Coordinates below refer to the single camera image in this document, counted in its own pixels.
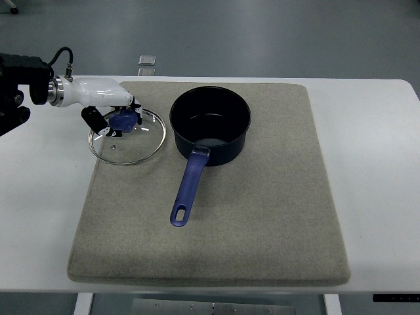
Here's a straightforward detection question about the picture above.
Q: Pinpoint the beige fabric mat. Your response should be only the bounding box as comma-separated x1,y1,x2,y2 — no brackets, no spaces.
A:
67,83,350,287

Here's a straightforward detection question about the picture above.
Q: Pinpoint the lower floor socket plate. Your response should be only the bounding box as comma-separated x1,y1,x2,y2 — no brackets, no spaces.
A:
137,68,156,76

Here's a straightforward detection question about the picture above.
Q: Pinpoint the black table control panel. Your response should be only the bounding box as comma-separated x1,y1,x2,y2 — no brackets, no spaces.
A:
372,294,420,303

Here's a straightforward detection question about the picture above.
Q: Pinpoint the white left table leg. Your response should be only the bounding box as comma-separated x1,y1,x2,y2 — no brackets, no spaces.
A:
73,293,94,315

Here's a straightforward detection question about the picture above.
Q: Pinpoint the dark blue saucepan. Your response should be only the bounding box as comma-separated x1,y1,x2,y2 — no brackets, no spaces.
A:
169,86,251,227

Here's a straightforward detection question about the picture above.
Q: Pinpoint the white table leg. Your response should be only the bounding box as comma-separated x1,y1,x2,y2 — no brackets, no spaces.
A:
73,293,94,315
324,294,343,315

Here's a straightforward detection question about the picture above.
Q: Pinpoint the floor socket plate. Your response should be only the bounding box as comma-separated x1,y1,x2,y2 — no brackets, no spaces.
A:
137,68,156,76
138,54,156,66

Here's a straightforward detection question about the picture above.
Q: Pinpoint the white right table leg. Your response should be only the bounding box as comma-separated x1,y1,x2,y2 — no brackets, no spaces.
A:
324,294,343,315

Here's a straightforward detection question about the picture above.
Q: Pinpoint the upper floor socket plate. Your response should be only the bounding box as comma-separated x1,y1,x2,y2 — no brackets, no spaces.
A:
138,54,156,66

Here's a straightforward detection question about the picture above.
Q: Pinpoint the glass lid with blue knob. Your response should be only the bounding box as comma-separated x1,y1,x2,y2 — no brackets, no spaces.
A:
88,108,167,165

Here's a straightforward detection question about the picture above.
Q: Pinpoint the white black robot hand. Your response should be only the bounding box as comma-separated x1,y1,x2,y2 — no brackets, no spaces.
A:
47,76,143,137

